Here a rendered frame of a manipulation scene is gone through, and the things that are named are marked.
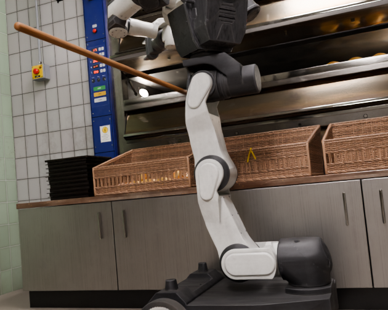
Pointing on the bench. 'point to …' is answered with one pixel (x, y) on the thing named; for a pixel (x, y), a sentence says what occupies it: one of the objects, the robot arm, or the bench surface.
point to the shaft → (89, 54)
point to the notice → (105, 133)
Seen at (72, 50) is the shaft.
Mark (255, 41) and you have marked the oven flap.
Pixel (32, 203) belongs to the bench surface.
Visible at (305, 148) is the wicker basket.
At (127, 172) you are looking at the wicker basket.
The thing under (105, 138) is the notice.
